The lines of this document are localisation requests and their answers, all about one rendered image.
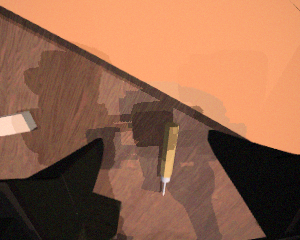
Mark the orange rectangular panel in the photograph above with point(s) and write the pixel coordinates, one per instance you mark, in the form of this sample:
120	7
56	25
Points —
235	61

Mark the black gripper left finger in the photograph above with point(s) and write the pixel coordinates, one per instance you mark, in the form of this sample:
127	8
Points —
52	203

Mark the wooden-handled awl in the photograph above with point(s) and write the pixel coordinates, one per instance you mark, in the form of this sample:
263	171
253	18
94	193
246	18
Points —
168	154

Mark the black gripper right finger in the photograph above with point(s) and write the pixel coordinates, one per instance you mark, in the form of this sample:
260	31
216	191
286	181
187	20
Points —
268	180

